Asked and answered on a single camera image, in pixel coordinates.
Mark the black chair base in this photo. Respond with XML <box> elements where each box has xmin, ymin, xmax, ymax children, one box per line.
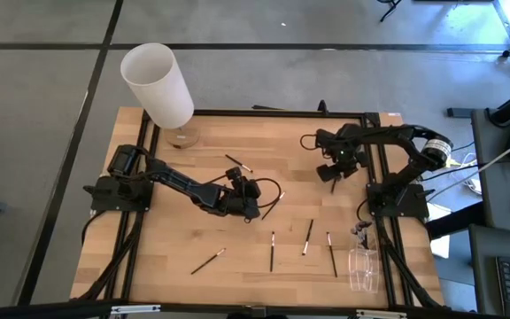
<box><xmin>377</xmin><ymin>0</ymin><xmax>403</xmax><ymax>23</ymax></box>

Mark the white paper sheet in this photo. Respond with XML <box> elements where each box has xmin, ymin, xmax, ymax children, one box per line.
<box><xmin>426</xmin><ymin>203</ymin><xmax>453</xmax><ymax>261</ymax></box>

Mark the grey desk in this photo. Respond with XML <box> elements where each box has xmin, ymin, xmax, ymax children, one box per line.
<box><xmin>468</xmin><ymin>224</ymin><xmax>510</xmax><ymax>316</ymax></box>
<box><xmin>470</xmin><ymin>107</ymin><xmax>510</xmax><ymax>236</ymax></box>

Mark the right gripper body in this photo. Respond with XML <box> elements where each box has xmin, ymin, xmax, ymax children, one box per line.
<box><xmin>316</xmin><ymin>123</ymin><xmax>369</xmax><ymax>168</ymax></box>

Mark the black crossbeam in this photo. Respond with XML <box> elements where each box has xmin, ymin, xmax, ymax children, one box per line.
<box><xmin>0</xmin><ymin>300</ymin><xmax>510</xmax><ymax>319</ymax></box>

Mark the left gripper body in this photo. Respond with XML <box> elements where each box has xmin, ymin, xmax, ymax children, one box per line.
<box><xmin>213</xmin><ymin>179</ymin><xmax>263</xmax><ymax>222</ymax></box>

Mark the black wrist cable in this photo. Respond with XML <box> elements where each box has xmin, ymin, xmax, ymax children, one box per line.
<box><xmin>253</xmin><ymin>177</ymin><xmax>283</xmax><ymax>209</ymax></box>
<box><xmin>299</xmin><ymin>133</ymin><xmax>322</xmax><ymax>152</ymax></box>

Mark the black aluminium table frame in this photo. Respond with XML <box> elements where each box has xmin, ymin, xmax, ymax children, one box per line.
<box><xmin>71</xmin><ymin>108</ymin><xmax>446</xmax><ymax>311</ymax></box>

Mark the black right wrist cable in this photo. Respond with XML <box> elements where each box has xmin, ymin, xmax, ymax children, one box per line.
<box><xmin>299</xmin><ymin>133</ymin><xmax>322</xmax><ymax>152</ymax></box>

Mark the white cable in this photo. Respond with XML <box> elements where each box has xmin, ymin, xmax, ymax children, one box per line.
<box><xmin>431</xmin><ymin>136</ymin><xmax>510</xmax><ymax>198</ymax></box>

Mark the silver metal bracket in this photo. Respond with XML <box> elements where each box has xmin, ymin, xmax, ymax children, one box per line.
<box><xmin>355</xmin><ymin>309</ymin><xmax>408</xmax><ymax>319</ymax></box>
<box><xmin>110</xmin><ymin>304</ymin><xmax>162</xmax><ymax>316</ymax></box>

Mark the white shade wooden table lamp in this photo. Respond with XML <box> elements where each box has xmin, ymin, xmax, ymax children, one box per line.
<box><xmin>120</xmin><ymin>42</ymin><xmax>202</xmax><ymax>150</ymax></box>

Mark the clear plastic container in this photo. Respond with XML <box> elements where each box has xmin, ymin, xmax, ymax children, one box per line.
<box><xmin>347</xmin><ymin>221</ymin><xmax>381</xmax><ymax>294</ymax></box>

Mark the black floor bar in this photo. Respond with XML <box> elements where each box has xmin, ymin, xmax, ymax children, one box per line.
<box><xmin>446</xmin><ymin>106</ymin><xmax>476</xmax><ymax>119</ymax></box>

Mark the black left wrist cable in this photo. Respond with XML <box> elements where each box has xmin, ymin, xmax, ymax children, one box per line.
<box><xmin>253</xmin><ymin>177</ymin><xmax>283</xmax><ymax>209</ymax></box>

